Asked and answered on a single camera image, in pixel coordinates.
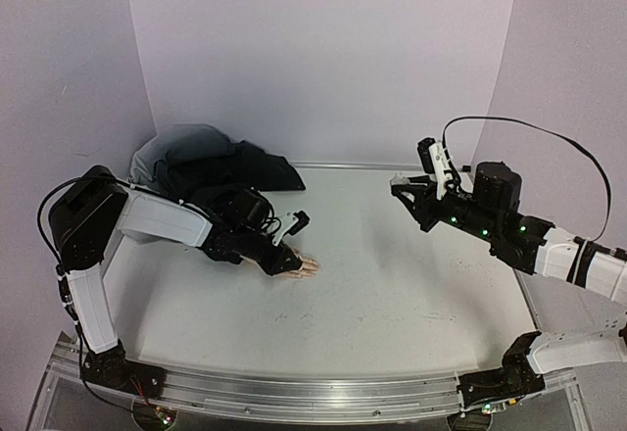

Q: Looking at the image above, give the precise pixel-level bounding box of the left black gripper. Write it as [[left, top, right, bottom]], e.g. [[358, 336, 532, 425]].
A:
[[235, 226, 303, 277]]

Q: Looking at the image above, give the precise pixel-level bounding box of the clear nail polish bottle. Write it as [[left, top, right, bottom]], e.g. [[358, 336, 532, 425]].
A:
[[390, 172, 410, 186]]

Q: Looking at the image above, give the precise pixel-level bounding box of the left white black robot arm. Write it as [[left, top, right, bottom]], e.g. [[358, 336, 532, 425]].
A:
[[37, 166, 310, 389]]

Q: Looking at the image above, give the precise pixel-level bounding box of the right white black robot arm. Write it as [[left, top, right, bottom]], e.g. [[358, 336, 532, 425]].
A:
[[390, 162, 626, 375]]

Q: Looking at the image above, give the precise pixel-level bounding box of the mannequin hand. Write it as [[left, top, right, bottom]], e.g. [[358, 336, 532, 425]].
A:
[[244, 253, 321, 281]]

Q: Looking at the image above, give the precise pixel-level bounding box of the black grey jacket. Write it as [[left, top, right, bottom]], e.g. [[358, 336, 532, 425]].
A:
[[127, 122, 307, 265]]

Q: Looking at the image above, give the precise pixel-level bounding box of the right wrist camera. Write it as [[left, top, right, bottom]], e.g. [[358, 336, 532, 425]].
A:
[[417, 137, 461, 201]]

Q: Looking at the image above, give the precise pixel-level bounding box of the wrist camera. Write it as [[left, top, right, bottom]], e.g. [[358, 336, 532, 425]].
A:
[[269, 211, 311, 246], [417, 137, 461, 201]]

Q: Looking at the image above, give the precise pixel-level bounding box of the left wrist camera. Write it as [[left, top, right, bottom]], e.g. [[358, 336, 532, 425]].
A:
[[269, 211, 311, 246]]

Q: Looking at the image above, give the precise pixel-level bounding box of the aluminium front rail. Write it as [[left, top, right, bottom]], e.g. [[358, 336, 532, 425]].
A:
[[50, 340, 577, 424]]

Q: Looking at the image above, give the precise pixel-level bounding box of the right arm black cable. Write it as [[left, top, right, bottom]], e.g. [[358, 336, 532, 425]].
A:
[[441, 115, 613, 242]]

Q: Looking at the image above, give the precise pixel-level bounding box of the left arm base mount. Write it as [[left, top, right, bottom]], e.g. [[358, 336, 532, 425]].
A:
[[81, 341, 167, 399]]

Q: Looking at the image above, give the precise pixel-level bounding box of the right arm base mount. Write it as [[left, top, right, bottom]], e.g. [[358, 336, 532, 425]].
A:
[[457, 331, 545, 408]]

